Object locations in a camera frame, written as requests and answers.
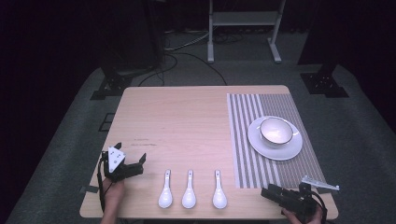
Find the person's right hand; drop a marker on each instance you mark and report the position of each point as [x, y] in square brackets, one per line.
[294, 217]

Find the dark cabinet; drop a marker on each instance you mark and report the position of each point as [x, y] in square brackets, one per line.
[130, 34]

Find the grey striped placemat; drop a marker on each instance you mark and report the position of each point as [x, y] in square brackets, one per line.
[246, 140]

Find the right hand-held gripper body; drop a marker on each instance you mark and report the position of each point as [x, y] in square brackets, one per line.
[295, 200]

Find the white metal stand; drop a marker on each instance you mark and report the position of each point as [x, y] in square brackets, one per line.
[246, 18]

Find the white saucer plate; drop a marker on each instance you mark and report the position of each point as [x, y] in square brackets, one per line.
[281, 152]

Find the white ceramic spoon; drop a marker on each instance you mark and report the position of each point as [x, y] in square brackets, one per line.
[189, 193]
[219, 193]
[165, 193]

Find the black stand base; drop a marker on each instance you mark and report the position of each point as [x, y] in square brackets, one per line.
[112, 85]
[323, 83]

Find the white bowl with dark rim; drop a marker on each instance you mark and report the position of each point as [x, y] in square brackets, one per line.
[275, 132]

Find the grey tape tab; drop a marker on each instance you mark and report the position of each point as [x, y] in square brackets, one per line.
[88, 188]

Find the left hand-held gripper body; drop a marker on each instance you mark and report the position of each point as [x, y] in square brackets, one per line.
[115, 165]

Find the person's left hand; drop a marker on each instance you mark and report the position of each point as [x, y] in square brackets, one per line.
[112, 194]

